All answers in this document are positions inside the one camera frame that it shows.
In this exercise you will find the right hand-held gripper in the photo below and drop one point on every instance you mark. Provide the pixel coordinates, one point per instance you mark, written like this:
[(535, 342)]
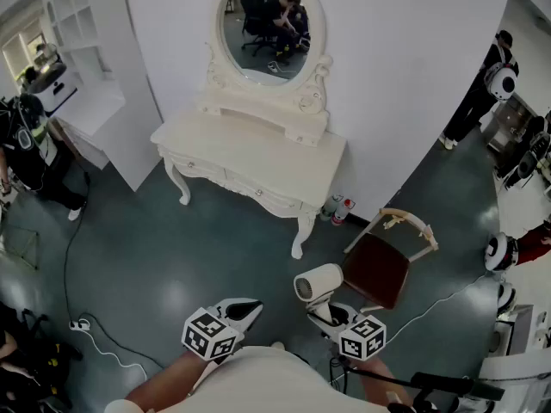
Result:
[(361, 336)]

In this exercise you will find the white machine with black panel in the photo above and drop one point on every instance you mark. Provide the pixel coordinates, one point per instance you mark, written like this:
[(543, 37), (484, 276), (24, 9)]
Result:
[(53, 86)]

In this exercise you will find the white bottle with green label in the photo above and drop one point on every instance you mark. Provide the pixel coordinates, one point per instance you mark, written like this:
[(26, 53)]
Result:
[(329, 209)]

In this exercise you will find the white equipment housing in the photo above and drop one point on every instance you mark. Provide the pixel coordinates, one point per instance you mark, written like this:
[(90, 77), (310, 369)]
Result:
[(521, 342)]

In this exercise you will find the person's left forearm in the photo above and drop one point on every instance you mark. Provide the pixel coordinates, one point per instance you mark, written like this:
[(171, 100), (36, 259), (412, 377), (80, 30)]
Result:
[(168, 385)]

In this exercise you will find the person's white shirt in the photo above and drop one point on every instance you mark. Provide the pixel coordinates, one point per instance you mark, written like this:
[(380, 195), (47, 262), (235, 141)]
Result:
[(267, 385)]

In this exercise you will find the cream dressing table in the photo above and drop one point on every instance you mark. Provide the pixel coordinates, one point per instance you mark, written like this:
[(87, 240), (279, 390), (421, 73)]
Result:
[(258, 153)]

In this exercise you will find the white power strip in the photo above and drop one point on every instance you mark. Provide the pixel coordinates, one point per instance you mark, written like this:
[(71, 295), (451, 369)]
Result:
[(79, 324)]

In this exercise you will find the oval mirror with carved frame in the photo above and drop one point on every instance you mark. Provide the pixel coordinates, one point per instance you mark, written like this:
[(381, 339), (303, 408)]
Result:
[(267, 24)]

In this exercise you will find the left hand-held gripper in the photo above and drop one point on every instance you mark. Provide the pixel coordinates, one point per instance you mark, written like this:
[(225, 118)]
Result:
[(208, 336)]

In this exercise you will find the white hair dryer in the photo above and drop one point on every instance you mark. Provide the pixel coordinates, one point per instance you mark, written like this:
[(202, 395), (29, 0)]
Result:
[(318, 282)]

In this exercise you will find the wooden chair with brown seat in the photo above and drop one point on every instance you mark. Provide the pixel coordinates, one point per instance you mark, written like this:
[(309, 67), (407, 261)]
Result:
[(376, 269)]

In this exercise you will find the white open shelf cabinet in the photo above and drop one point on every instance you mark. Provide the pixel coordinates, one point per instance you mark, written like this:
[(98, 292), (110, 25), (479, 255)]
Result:
[(103, 80)]

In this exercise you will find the white bottle with red label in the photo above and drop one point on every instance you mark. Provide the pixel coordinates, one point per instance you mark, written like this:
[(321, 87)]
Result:
[(341, 213)]

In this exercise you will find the person's right forearm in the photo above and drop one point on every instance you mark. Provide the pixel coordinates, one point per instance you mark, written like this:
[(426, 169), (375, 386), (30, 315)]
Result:
[(383, 381)]

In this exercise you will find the black stand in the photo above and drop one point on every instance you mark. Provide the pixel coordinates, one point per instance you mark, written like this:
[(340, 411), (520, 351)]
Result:
[(447, 384)]

